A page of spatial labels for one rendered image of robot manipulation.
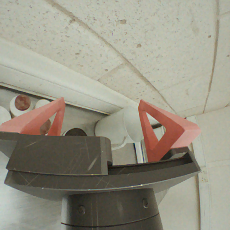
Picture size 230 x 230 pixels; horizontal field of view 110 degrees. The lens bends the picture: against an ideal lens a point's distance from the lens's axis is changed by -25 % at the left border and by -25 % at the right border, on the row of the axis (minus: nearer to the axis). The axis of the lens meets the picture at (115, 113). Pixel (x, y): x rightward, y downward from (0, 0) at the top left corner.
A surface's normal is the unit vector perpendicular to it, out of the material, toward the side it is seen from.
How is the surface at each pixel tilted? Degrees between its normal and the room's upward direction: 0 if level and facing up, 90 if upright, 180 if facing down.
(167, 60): 90
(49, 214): 0
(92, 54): 90
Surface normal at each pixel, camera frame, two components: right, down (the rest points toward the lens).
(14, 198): 0.76, -0.27
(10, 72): 0.10, 0.94
